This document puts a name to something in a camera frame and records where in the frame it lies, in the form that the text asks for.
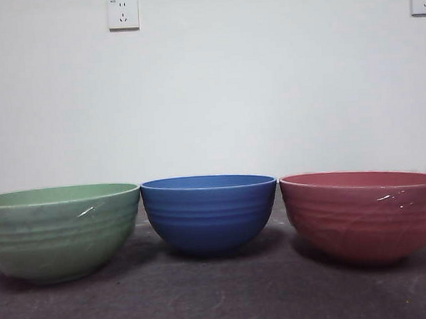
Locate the blue ribbed bowl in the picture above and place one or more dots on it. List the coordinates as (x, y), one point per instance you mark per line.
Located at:
(209, 217)

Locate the red ribbed bowl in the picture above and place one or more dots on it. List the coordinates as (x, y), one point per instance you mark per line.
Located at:
(362, 219)

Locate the green ribbed bowl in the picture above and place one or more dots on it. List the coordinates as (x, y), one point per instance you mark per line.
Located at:
(60, 235)

